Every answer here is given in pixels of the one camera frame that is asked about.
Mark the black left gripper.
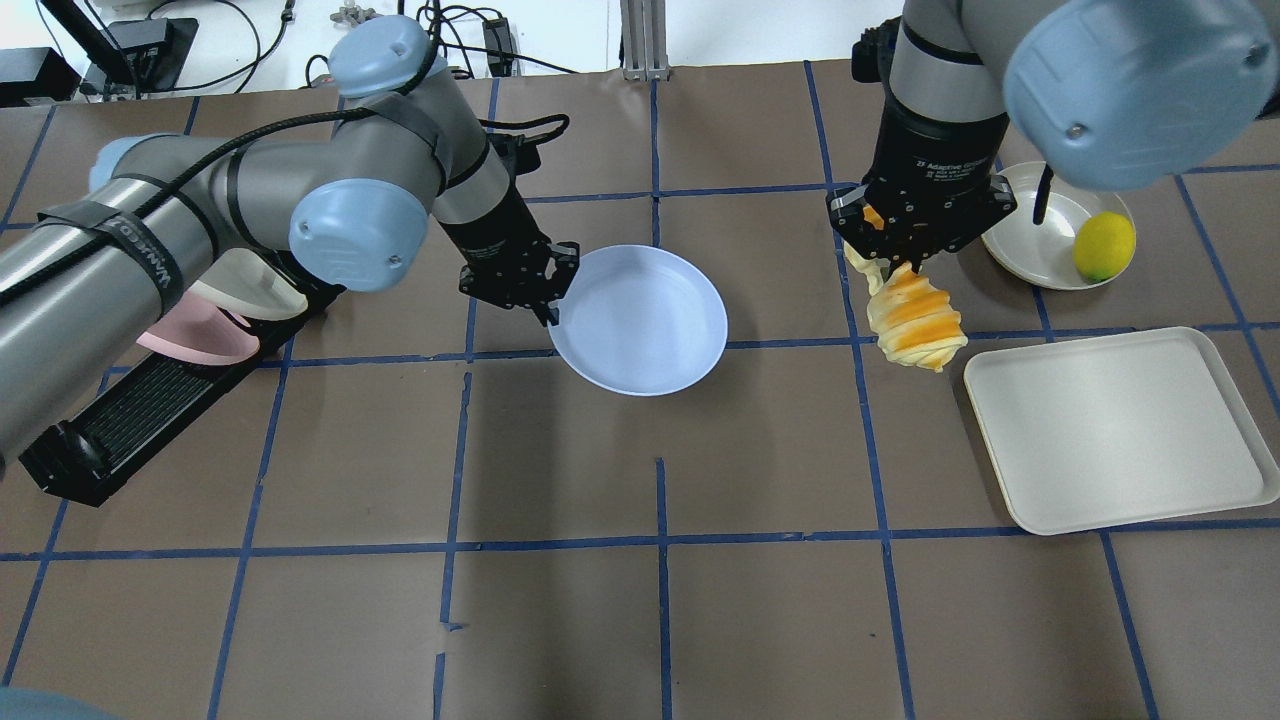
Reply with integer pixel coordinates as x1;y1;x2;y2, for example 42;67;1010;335
440;195;581;328

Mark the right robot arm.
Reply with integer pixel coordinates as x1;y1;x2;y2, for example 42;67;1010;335
826;1;1277;270

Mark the black monitor stand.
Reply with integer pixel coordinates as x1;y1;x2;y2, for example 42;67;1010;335
36;1;200;97

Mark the black dish rack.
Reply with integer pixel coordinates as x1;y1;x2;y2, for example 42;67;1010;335
19;269;346;507

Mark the cream plate in rack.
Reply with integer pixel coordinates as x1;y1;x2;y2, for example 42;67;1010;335
188;249;308;322

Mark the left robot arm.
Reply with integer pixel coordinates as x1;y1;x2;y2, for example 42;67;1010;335
1;15;581;464

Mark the cream shallow plate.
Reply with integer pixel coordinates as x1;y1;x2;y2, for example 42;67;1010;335
982;161;1137;291

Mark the white rectangular tray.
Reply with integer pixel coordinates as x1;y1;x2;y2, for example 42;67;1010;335
963;327;1277;536

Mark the striped orange bread roll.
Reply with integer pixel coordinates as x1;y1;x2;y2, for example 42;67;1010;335
844;242;969;373

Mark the light blue plate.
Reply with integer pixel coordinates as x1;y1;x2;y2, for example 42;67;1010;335
549;243;730;397

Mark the aluminium frame post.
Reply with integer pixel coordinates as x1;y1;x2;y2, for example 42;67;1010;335
620;0;671;82

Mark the yellow lemon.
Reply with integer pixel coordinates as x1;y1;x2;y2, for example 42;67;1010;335
1071;211;1137;284

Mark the pink plate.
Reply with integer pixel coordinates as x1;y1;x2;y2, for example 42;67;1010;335
136;292;261;366

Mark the black power adapter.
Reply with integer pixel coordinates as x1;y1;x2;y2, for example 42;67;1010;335
483;17;516;77

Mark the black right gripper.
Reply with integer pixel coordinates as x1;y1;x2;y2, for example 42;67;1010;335
828;100;1016;275

